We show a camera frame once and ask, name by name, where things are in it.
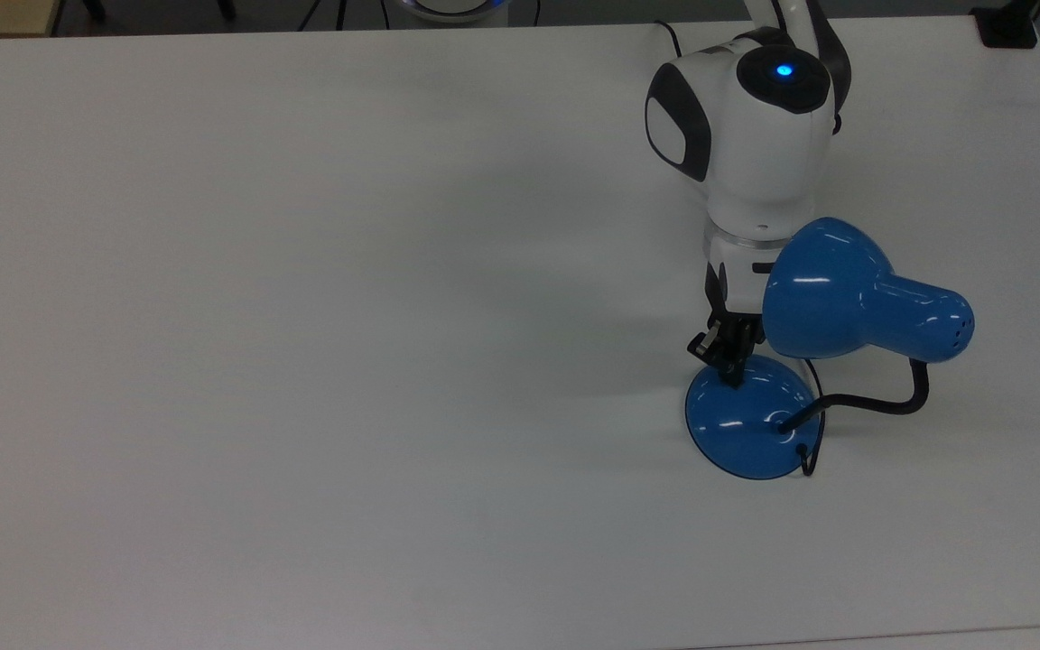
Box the black thin cable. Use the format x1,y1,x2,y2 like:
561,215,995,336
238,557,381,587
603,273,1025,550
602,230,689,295
652,18,685,59

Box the black lamp power cord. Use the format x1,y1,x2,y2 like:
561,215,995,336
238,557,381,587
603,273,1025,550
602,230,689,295
794,357,829,479

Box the blue desk lamp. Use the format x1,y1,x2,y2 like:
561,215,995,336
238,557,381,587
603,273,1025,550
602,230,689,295
683,216,976,481

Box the robot base with blue ring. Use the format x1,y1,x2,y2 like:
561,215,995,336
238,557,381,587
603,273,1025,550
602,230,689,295
383,0,521,24

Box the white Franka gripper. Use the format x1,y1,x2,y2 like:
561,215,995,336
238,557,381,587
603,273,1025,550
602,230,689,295
686,242,788,391

